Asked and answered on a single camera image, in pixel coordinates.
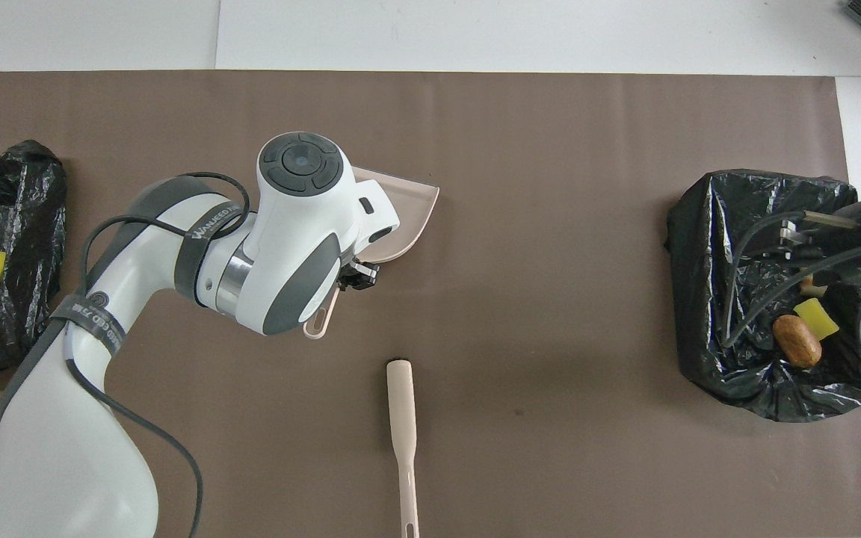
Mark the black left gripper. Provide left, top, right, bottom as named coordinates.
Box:
left=337, top=256, right=380, bottom=293

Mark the pink plastic dustpan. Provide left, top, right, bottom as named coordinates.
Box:
left=302, top=166, right=441, bottom=341

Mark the pink handled hand brush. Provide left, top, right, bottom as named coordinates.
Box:
left=386, top=359, right=420, bottom=538

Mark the brown oval bread roll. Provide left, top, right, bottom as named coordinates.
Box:
left=772, top=314, right=823, bottom=369

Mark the small green yellow sponge piece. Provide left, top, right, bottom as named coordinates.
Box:
left=793, top=297, right=840, bottom=341

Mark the black bag lined bin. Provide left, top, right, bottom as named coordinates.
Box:
left=664, top=170, right=861, bottom=424
left=0, top=140, right=69, bottom=378

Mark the brown paper table mat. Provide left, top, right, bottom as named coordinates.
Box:
left=0, top=71, right=861, bottom=538

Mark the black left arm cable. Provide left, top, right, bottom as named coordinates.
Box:
left=64, top=172, right=252, bottom=538

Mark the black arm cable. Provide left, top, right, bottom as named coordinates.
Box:
left=720, top=211, right=861, bottom=348
left=64, top=172, right=252, bottom=538

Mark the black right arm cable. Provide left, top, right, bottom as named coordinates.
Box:
left=720, top=211, right=861, bottom=348

